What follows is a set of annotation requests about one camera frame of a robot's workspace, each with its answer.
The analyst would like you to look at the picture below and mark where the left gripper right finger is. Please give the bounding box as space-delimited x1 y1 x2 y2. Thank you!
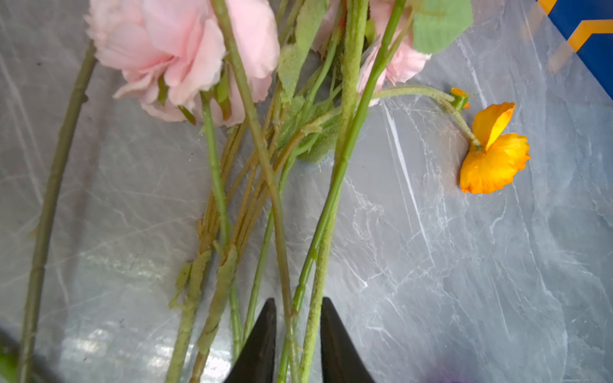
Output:
320 297 375 383

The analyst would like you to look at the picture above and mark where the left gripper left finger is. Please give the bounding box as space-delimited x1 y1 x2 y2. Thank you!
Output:
224 298 277 383

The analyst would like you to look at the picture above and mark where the purple blue glass vase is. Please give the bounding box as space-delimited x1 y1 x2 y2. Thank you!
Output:
422 365 477 383

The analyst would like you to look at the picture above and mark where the orange poppy flower stem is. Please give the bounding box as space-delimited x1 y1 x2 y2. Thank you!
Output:
299 0 532 383

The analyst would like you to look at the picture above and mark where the pink rose bundle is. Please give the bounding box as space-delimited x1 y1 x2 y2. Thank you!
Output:
85 0 432 383

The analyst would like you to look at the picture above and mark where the orange rose with leaves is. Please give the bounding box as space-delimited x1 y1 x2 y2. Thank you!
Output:
1 41 97 382

